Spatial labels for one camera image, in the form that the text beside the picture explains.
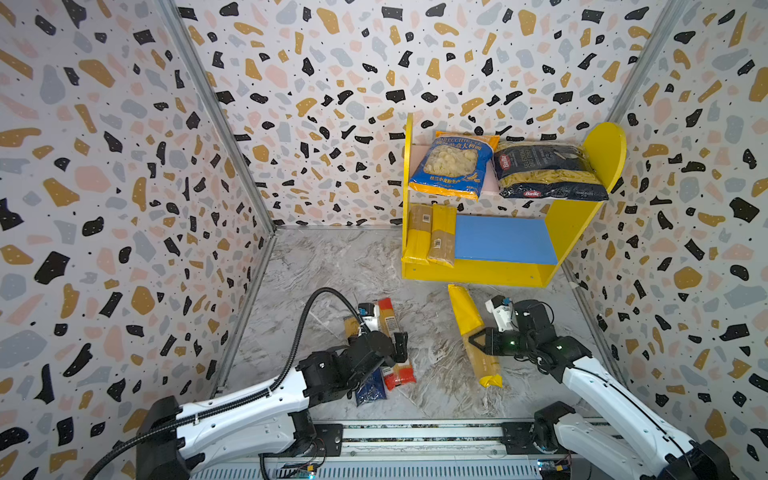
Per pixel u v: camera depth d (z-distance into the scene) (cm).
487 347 72
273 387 47
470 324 80
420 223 101
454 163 76
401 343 67
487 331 75
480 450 73
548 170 73
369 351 53
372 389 80
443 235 97
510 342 69
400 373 83
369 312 66
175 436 40
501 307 74
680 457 40
